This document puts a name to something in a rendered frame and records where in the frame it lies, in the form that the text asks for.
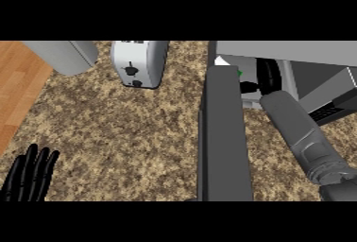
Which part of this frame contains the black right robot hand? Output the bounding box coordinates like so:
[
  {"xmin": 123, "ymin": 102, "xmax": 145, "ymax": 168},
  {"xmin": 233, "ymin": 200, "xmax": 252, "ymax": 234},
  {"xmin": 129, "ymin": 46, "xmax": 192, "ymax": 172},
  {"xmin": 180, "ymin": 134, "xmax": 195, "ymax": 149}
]
[{"xmin": 239, "ymin": 58, "xmax": 285, "ymax": 96}]

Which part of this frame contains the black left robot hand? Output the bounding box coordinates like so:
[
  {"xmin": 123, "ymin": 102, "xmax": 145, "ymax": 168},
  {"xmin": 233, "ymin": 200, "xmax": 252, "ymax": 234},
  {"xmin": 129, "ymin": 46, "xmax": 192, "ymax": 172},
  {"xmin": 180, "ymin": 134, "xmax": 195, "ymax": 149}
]
[{"xmin": 0, "ymin": 143, "xmax": 62, "ymax": 202}]

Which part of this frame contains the white green milk carton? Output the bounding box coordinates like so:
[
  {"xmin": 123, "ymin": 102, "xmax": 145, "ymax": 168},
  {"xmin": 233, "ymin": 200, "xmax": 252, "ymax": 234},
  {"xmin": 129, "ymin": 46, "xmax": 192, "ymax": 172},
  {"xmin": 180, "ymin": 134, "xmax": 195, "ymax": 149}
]
[{"xmin": 214, "ymin": 55, "xmax": 245, "ymax": 78}]

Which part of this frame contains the grey microwave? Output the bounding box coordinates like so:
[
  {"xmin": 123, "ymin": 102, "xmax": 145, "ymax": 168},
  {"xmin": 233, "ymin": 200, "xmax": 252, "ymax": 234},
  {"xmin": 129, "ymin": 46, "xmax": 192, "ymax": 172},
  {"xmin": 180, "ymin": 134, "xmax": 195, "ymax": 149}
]
[{"xmin": 207, "ymin": 40, "xmax": 357, "ymax": 128}]

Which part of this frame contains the white silver toaster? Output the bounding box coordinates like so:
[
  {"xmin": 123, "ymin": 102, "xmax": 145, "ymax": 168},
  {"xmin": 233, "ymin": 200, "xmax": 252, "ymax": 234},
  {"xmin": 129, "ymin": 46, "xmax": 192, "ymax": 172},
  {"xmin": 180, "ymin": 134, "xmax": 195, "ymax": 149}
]
[{"xmin": 111, "ymin": 40, "xmax": 171, "ymax": 90}]

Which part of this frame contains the grey cylindrical container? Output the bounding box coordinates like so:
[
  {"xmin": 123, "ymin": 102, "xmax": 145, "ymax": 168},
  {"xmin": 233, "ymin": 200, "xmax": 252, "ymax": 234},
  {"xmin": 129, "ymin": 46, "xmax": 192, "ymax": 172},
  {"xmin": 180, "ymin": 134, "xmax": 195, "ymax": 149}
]
[{"xmin": 21, "ymin": 40, "xmax": 101, "ymax": 77}]

